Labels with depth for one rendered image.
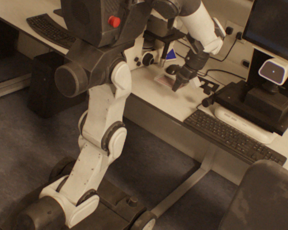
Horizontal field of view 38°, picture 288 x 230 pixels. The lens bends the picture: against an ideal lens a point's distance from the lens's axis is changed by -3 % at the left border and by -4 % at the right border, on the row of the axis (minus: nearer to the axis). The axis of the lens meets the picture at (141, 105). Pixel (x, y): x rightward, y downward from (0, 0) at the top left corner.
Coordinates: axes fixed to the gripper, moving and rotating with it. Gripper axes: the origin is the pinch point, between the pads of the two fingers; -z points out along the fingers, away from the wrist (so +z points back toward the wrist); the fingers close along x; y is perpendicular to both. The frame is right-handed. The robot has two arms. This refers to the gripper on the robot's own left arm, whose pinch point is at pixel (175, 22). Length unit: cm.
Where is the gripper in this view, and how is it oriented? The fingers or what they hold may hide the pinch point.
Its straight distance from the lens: 185.5
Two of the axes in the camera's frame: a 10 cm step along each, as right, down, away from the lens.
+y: -8.8, -2.8, 3.9
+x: 4.4, -1.4, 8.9
